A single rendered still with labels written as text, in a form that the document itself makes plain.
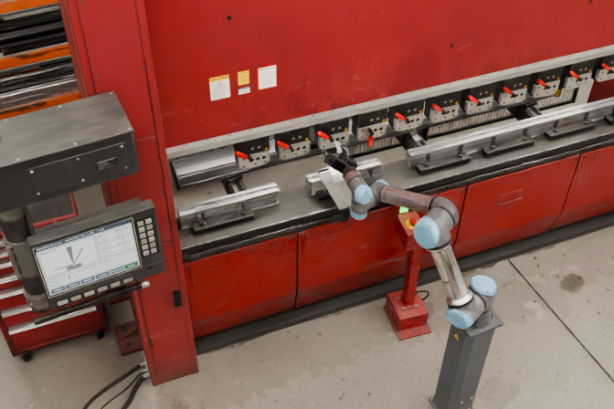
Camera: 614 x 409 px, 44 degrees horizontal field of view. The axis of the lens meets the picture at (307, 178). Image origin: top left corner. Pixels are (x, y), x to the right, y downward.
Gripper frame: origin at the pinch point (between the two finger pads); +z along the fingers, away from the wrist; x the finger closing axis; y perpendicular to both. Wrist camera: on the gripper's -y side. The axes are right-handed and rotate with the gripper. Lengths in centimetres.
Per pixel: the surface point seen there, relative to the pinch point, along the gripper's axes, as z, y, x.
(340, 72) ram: 11.9, -13.5, 29.5
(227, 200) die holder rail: 16, -15, -55
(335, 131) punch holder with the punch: 11.8, 7.3, 3.2
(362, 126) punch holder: 11.8, 18.2, 11.7
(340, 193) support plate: -2.0, 22.7, -18.9
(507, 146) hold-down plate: 9, 108, 40
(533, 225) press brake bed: 3, 172, 8
